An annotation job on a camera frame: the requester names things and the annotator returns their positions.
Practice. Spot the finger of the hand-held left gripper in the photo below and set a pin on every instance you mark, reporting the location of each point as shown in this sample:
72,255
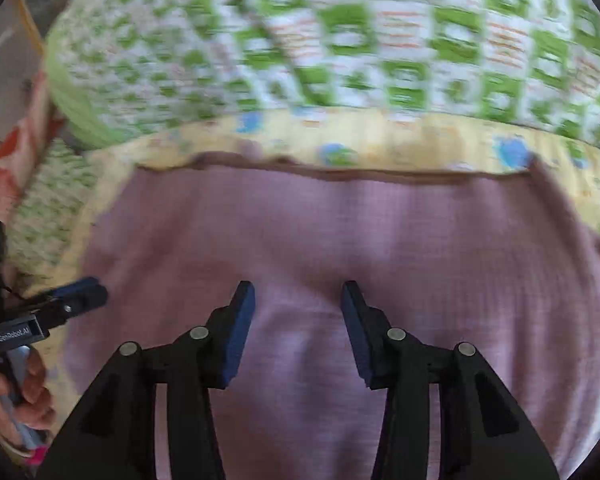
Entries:
80,305
75,286

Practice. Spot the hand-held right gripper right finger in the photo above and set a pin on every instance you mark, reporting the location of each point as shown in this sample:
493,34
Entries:
357,340

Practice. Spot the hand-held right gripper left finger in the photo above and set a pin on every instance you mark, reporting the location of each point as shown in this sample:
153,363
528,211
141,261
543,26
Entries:
237,340

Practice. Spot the orange floral blanket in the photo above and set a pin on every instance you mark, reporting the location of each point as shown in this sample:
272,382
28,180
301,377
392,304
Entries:
10,160

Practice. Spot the framed floral picture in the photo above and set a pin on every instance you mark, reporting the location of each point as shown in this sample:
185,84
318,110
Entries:
27,25

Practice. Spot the green checked pillow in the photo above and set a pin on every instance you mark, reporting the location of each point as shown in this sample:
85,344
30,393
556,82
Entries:
45,210

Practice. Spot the yellow cartoon bed sheet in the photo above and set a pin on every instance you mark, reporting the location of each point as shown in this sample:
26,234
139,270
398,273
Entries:
430,135

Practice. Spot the green frog patterned quilt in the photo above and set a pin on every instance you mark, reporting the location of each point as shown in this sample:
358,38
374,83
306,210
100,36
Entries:
330,35

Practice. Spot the person's left hand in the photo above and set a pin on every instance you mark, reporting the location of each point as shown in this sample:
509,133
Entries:
35,390

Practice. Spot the purple knitted sweater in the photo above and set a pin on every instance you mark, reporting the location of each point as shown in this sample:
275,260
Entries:
305,230

